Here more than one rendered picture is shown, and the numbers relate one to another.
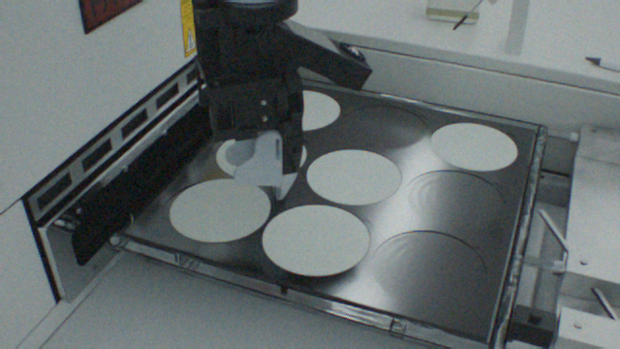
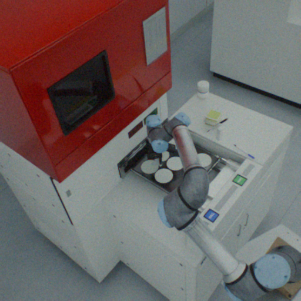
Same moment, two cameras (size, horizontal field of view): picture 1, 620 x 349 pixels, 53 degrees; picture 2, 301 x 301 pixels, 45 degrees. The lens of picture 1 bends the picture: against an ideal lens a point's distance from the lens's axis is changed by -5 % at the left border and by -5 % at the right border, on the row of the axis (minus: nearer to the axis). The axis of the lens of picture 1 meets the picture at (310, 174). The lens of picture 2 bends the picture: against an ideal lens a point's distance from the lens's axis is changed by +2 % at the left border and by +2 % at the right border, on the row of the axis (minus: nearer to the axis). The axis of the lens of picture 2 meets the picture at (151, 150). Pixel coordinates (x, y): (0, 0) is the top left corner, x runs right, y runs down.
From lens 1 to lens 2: 1.40 m
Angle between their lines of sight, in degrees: 21
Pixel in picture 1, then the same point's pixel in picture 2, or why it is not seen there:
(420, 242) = (180, 180)
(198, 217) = (145, 167)
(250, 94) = (153, 154)
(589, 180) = (224, 171)
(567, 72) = (226, 147)
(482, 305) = not seen: hidden behind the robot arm
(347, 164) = (175, 160)
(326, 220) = (166, 172)
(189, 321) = (141, 184)
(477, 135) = (204, 157)
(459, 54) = (206, 138)
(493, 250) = not seen: hidden behind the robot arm
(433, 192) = not seen: hidden behind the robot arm
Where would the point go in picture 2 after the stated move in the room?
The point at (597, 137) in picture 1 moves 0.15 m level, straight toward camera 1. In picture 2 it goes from (230, 163) to (212, 179)
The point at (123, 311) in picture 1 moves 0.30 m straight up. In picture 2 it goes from (131, 180) to (124, 145)
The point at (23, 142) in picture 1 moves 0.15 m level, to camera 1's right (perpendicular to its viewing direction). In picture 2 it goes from (118, 156) to (144, 161)
